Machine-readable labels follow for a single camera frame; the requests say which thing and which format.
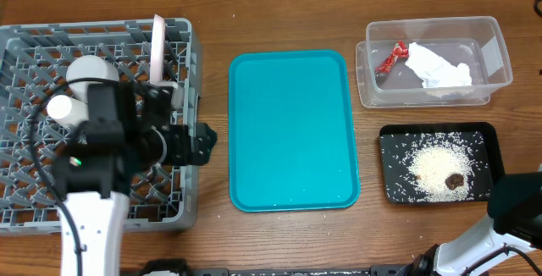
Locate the red snack wrapper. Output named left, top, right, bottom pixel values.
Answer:
left=374, top=41, right=410, bottom=74

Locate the brown food scrap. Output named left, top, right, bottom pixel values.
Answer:
left=445, top=173, right=465, bottom=190

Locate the teal plastic serving tray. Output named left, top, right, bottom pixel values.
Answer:
left=228, top=49, right=360, bottom=213

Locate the black rectangular tray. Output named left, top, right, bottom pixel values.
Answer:
left=378, top=122, right=510, bottom=205

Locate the clear plastic waste bin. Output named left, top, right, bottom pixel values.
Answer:
left=356, top=16, right=513, bottom=108

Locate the spilled white rice pile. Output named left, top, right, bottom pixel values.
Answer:
left=380, top=131, right=495, bottom=204

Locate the grey plastic dishwasher rack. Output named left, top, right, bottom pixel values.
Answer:
left=1, top=19, right=198, bottom=235

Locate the white paper cup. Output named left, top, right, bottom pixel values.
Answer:
left=46, top=95, right=89, bottom=128

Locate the small white dish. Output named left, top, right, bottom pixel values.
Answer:
left=158, top=81, right=185, bottom=110

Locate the large white plate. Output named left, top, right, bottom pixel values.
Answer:
left=149, top=14, right=165, bottom=86

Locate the white tissue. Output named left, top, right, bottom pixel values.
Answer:
left=406, top=42, right=472, bottom=88

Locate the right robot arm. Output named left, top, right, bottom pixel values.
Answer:
left=397, top=172, right=541, bottom=275

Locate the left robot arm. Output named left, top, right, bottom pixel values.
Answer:
left=53, top=78, right=217, bottom=275

